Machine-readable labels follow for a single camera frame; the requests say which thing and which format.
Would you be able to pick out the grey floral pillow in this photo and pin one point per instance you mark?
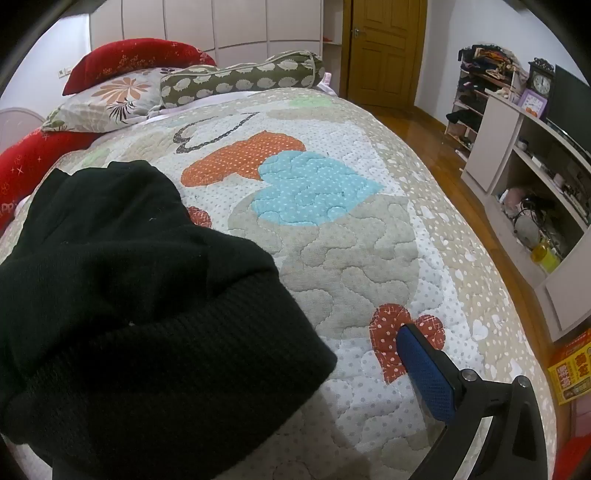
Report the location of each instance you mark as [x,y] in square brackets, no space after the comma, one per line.
[106,99]

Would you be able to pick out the wooden door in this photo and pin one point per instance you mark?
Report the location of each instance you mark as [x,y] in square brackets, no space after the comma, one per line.
[388,55]

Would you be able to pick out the white wardrobe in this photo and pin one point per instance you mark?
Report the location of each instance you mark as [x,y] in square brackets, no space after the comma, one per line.
[207,23]

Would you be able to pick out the black pants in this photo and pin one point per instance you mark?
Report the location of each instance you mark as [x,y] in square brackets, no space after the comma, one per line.
[138,300]

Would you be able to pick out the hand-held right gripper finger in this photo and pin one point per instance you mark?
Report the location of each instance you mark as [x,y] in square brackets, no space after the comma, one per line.
[425,374]

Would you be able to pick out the white television cabinet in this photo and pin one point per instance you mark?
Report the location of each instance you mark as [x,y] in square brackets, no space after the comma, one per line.
[494,138]

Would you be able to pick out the yellow printed box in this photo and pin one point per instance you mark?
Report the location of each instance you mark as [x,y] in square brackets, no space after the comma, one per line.
[572,369]

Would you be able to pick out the purple picture frame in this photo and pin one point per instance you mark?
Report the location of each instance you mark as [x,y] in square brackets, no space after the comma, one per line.
[531,102]

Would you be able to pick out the pink headboard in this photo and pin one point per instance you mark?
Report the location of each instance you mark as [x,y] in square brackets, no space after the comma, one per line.
[18,124]

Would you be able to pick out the red starry cushion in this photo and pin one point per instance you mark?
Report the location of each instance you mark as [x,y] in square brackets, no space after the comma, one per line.
[32,161]

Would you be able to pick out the red floral pillow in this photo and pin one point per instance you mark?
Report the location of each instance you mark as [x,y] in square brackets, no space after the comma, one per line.
[120,55]

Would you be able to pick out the pink pouch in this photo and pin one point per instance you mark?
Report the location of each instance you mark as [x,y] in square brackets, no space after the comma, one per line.
[512,198]

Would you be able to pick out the black television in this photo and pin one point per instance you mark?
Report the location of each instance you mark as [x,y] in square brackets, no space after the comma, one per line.
[572,101]

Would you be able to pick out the yellow bottle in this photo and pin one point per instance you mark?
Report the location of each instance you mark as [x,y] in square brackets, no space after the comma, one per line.
[547,261]

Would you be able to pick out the heart patterned quilt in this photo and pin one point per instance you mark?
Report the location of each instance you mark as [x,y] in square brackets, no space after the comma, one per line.
[346,240]

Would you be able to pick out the green patterned bolster pillow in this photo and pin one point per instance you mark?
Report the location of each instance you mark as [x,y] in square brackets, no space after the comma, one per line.
[240,76]

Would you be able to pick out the shoe rack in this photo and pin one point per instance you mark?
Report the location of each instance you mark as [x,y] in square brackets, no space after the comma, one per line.
[471,92]

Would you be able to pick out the dark mantel clock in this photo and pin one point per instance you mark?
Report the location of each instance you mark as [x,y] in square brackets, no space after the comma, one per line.
[541,83]

